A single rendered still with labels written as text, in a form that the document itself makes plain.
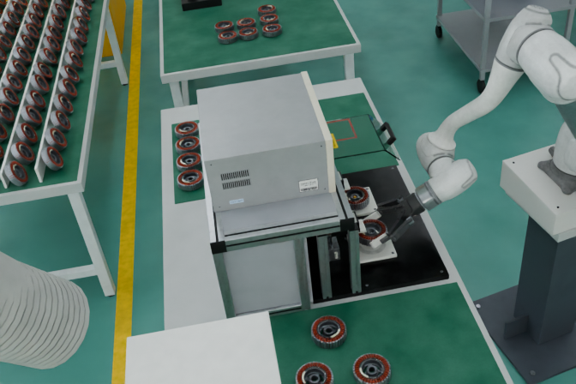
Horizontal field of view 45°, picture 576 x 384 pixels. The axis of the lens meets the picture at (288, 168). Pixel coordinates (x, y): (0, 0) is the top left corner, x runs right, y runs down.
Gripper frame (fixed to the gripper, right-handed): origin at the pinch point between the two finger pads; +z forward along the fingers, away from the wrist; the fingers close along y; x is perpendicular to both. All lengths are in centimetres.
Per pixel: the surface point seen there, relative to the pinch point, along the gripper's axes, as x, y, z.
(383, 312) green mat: -6.0, -28.9, 7.8
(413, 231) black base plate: -14.4, 3.5, -10.6
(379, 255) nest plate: -5.6, -6.5, 2.2
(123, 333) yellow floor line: -18, 51, 136
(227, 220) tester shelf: 48, -13, 28
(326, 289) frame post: 7.3, -19.5, 19.6
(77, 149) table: 50, 99, 103
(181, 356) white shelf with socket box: 63, -69, 36
